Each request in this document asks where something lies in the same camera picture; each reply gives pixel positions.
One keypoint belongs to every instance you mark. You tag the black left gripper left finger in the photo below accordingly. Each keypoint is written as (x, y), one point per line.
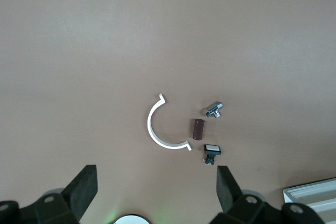
(82, 190)

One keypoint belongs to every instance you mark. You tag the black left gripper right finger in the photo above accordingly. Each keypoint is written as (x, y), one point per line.
(228, 190)

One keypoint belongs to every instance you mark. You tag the rectangular white push button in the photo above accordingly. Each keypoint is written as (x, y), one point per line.
(212, 149)

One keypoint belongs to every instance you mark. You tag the white round disc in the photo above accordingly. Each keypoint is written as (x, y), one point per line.
(132, 220)

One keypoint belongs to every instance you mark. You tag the brown hexagonal cylinder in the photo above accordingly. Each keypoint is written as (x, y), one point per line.
(198, 129)

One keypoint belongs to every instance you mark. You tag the chrome angle valve fitting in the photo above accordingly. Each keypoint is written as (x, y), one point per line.
(214, 110)

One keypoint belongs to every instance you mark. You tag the white plastic compartment tray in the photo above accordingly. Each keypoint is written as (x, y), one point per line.
(312, 197)

